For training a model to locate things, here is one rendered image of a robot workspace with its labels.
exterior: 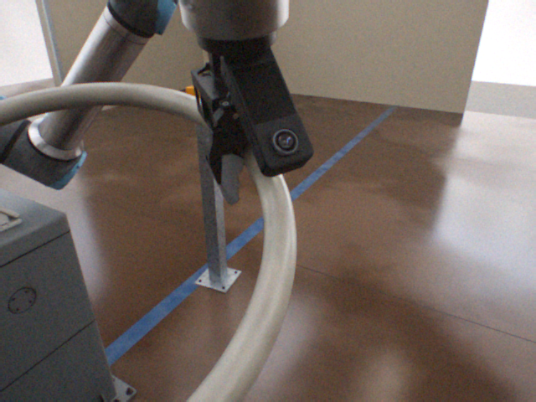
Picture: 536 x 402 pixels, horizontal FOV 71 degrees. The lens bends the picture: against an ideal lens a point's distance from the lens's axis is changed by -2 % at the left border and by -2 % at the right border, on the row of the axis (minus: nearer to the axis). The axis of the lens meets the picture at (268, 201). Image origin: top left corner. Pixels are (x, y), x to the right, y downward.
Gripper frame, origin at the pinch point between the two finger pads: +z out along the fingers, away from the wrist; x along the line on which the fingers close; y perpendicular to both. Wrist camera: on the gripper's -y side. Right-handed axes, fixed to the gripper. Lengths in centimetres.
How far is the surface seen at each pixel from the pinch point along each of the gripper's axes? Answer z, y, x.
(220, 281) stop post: 157, 78, -8
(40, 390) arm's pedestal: 93, 33, 65
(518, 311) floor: 153, -13, -137
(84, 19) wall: 192, 555, 3
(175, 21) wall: 262, 643, -142
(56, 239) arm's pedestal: 57, 58, 41
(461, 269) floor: 167, 23, -140
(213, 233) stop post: 128, 90, -13
